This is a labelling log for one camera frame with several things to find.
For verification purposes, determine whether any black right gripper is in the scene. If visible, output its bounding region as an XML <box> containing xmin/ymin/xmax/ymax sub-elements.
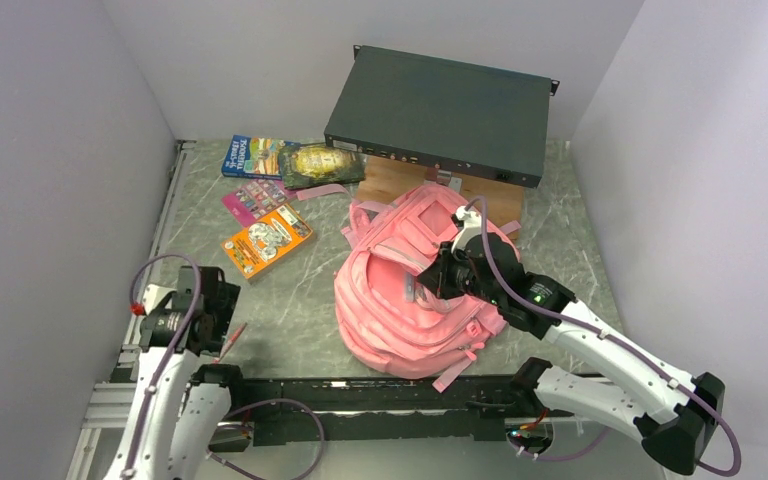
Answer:
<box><xmin>418</xmin><ymin>239</ymin><xmax>503</xmax><ymax>305</ymax></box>

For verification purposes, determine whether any pink student backpack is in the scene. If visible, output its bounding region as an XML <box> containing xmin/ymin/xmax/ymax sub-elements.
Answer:
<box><xmin>334</xmin><ymin>184</ymin><xmax>507</xmax><ymax>392</ymax></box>

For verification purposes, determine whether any red pen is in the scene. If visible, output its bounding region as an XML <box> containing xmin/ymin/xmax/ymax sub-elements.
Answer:
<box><xmin>214</xmin><ymin>322</ymin><xmax>248</xmax><ymax>363</ymax></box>

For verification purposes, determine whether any dark green yellow book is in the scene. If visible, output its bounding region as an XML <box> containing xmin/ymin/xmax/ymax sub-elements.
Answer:
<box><xmin>277</xmin><ymin>143</ymin><xmax>366</xmax><ymax>190</ymax></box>

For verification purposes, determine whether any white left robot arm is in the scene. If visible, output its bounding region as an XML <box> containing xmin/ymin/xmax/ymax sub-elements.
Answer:
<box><xmin>105</xmin><ymin>266</ymin><xmax>248</xmax><ymax>479</ymax></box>

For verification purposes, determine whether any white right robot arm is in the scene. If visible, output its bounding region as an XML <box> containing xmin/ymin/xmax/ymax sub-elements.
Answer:
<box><xmin>417</xmin><ymin>234</ymin><xmax>742</xmax><ymax>477</ymax></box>

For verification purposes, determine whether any wooden support block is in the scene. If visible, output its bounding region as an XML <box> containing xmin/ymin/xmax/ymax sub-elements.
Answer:
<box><xmin>355</xmin><ymin>157</ymin><xmax>525</xmax><ymax>240</ymax></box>

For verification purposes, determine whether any orange book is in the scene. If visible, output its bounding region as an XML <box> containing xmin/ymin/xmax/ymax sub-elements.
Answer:
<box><xmin>222</xmin><ymin>205</ymin><xmax>314</xmax><ymax>281</ymax></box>

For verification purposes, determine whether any pink sticker card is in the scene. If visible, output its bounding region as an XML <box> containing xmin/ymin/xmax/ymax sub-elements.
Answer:
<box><xmin>221</xmin><ymin>179</ymin><xmax>296</xmax><ymax>227</ymax></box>

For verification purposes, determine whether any dark green rack device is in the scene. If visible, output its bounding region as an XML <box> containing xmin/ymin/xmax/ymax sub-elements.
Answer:
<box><xmin>324</xmin><ymin>45</ymin><xmax>559</xmax><ymax>188</ymax></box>

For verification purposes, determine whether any blue treehouse book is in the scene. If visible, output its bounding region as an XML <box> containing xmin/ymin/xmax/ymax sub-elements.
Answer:
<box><xmin>221</xmin><ymin>135</ymin><xmax>298</xmax><ymax>180</ymax></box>

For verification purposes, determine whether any silver side rail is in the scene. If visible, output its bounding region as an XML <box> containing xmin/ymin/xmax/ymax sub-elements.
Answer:
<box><xmin>116</xmin><ymin>140</ymin><xmax>197</xmax><ymax>368</ymax></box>

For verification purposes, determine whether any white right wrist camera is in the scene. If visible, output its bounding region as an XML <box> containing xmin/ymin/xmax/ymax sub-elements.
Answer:
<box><xmin>452</xmin><ymin>206</ymin><xmax>484</xmax><ymax>250</ymax></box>

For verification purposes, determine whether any grey metal bracket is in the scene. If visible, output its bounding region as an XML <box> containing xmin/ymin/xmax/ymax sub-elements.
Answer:
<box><xmin>424</xmin><ymin>168</ymin><xmax>463</xmax><ymax>192</ymax></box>

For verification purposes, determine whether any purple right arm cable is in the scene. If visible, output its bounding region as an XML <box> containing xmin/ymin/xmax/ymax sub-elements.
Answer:
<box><xmin>463</xmin><ymin>195</ymin><xmax>743</xmax><ymax>478</ymax></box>

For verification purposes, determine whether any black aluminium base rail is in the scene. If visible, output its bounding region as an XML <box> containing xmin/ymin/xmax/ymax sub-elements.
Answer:
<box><xmin>220</xmin><ymin>375</ymin><xmax>551</xmax><ymax>446</ymax></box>

